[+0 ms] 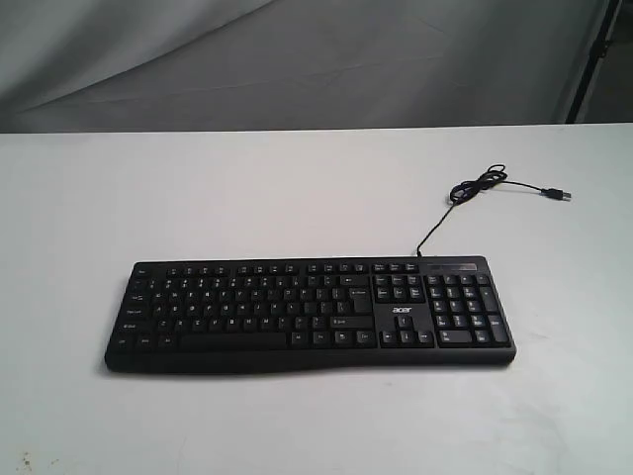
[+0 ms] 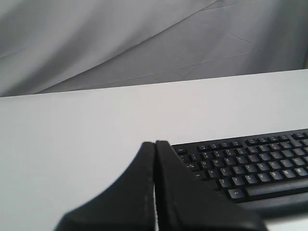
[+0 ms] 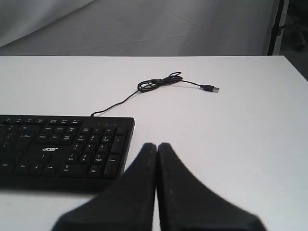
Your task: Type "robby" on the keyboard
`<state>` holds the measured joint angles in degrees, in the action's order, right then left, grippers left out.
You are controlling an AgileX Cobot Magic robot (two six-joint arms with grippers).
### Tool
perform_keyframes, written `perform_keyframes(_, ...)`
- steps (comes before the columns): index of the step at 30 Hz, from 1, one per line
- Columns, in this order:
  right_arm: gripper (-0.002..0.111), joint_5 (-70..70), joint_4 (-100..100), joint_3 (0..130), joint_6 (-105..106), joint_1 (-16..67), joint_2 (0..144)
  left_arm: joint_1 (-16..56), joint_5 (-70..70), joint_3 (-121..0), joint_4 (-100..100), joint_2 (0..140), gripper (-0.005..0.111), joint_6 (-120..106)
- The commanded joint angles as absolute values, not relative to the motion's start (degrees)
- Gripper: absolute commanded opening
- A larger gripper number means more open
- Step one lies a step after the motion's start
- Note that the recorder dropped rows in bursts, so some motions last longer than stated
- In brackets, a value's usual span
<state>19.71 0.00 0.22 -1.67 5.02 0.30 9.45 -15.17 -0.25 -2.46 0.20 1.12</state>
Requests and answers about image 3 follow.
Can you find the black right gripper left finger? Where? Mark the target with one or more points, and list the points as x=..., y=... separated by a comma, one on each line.
x=125, y=205

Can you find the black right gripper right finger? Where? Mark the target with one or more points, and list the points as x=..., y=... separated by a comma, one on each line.
x=185, y=204

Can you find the black acer keyboard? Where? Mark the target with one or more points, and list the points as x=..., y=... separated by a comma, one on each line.
x=63, y=153

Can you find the black tripod stand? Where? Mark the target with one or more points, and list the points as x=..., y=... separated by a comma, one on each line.
x=291, y=20

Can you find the grey backdrop cloth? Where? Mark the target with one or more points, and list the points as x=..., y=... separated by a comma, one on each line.
x=136, y=27

